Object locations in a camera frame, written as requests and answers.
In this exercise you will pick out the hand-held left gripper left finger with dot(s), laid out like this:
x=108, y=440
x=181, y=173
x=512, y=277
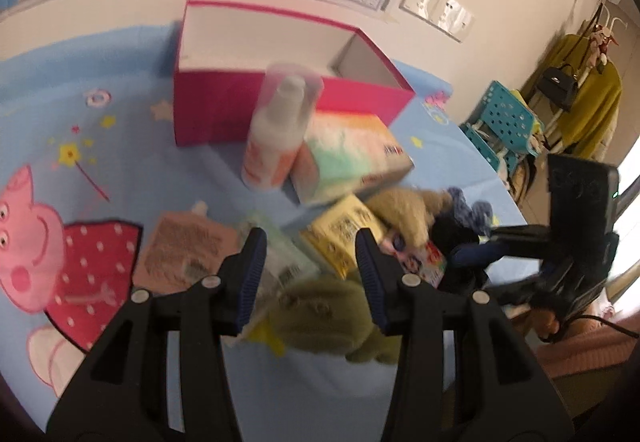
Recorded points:
x=250, y=267

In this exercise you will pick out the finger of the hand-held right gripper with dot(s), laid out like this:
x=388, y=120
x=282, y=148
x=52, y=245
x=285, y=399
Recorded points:
x=515, y=291
x=520, y=236

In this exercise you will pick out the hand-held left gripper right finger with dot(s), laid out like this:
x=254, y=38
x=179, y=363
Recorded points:
x=370, y=272

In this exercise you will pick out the clear pack of cotton pads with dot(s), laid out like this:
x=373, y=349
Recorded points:
x=285, y=262

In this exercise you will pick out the blue crocheted cloth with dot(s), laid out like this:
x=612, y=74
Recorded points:
x=482, y=214

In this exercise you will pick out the yellow packet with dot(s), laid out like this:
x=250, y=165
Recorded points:
x=335, y=232

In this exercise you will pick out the small floral tissue packet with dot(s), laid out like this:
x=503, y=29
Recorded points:
x=425, y=267

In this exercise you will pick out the green plush toy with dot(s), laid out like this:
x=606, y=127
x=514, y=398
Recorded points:
x=320, y=312

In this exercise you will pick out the tan plush toy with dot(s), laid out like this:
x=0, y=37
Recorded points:
x=405, y=212

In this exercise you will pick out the dark cloth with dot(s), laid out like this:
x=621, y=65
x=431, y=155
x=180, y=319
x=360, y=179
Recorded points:
x=450, y=234

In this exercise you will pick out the pink pouch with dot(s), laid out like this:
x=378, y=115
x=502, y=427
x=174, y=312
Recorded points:
x=180, y=247

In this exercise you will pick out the pink cardboard box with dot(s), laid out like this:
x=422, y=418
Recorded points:
x=210, y=112

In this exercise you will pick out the person's right hand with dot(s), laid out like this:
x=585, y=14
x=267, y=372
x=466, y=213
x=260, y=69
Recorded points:
x=545, y=324

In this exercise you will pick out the yellow coat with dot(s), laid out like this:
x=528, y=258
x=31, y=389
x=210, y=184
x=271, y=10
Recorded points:
x=595, y=107

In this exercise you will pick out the teal plastic stool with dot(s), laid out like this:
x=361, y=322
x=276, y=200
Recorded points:
x=500, y=117

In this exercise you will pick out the black handbag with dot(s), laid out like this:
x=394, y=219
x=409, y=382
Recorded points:
x=557, y=87

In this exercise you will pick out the pastel tissue pack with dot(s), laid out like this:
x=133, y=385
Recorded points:
x=345, y=157

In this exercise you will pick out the white pump bottle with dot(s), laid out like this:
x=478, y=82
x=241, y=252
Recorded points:
x=270, y=142

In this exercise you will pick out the blue printed blanket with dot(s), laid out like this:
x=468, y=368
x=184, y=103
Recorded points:
x=150, y=172

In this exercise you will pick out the small plush ornament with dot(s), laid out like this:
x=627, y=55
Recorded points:
x=602, y=44

